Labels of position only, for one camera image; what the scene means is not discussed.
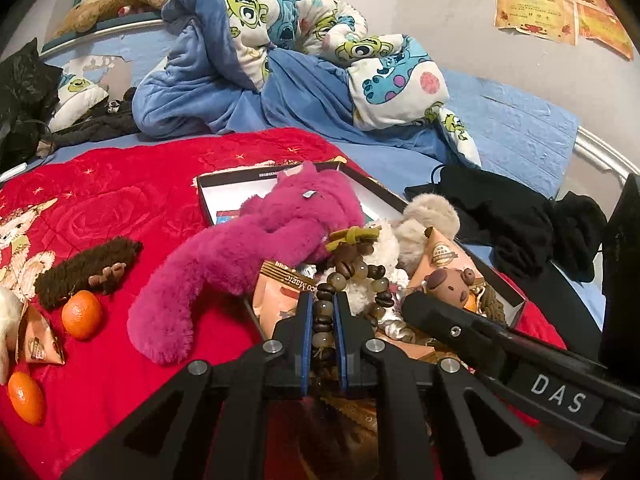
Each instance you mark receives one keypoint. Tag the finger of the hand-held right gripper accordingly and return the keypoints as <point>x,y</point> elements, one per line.
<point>450,325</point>

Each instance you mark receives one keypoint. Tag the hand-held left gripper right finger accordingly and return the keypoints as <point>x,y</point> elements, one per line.
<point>342,345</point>

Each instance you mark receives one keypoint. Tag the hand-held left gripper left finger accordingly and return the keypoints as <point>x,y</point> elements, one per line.
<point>306,345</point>

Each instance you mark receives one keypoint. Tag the brown capybara toy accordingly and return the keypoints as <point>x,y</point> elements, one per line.
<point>447,285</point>

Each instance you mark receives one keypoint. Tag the black box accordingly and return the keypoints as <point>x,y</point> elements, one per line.
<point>225,195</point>

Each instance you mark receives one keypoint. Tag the orange snack pouch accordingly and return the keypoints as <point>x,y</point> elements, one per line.
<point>280,300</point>

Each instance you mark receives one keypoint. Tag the orange triangular snack packet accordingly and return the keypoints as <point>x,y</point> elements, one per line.
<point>442,252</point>
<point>37,345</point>

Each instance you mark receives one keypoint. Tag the white knitted toy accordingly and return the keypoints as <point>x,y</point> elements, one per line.
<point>385,255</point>

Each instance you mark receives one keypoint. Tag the magenta plush toy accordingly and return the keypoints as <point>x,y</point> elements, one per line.
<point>250,250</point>

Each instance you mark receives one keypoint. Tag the beige plush toy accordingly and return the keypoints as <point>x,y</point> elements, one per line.
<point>430,215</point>

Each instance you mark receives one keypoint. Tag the black clothing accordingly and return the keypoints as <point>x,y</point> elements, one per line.
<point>510,215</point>

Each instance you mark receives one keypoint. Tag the blue round bed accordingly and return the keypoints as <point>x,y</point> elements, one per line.
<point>515,115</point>

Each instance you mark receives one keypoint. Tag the tangerine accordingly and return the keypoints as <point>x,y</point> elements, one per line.
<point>82,315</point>
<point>26,397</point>

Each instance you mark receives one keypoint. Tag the red printed blanket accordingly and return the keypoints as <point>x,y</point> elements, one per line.
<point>125,195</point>

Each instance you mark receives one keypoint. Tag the dark brown fuzzy plush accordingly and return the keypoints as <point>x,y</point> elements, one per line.
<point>75,275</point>

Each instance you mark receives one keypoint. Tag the blue cartoon blanket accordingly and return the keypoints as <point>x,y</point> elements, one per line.
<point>210,100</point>

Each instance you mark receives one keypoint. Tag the white plush toy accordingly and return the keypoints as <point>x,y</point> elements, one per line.
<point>7,330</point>

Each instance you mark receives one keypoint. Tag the dark brown clothes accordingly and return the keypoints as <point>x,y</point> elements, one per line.
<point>100,127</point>

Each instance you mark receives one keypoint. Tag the white pen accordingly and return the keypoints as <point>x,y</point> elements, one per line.
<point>12,172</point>

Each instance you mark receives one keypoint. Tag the small white printed pillow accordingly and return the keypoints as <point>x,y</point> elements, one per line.
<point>75,90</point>

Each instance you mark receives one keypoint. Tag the black puffer jacket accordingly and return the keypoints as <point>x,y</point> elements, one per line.
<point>25,95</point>

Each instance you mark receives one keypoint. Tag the brown plush toy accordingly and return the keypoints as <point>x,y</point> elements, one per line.
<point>125,0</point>

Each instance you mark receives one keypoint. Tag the large yellow wall certificate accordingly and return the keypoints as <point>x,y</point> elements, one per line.
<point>535,12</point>

